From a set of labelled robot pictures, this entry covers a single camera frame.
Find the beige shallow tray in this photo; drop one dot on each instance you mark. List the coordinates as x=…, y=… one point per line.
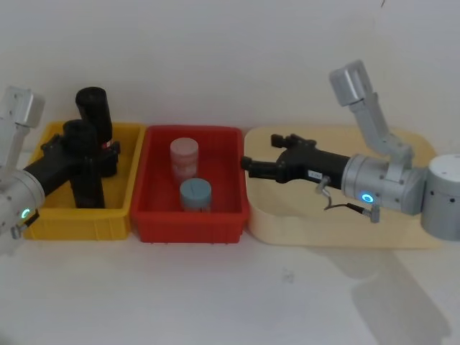
x=287, y=223

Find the black cylindrical bottle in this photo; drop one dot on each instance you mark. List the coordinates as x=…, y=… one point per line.
x=95, y=108
x=86, y=187

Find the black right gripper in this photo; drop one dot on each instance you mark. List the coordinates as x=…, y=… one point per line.
x=316, y=167

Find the pink round jar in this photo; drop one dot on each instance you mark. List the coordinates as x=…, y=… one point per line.
x=184, y=158

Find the red plastic bin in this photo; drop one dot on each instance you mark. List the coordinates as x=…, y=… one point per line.
x=158, y=223

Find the yellow plastic bin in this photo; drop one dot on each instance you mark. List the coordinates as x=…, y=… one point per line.
x=72, y=223

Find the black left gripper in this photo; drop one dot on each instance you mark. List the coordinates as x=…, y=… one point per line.
x=50, y=170

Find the blue-lidded round jar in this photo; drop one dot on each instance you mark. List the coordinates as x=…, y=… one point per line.
x=196, y=194

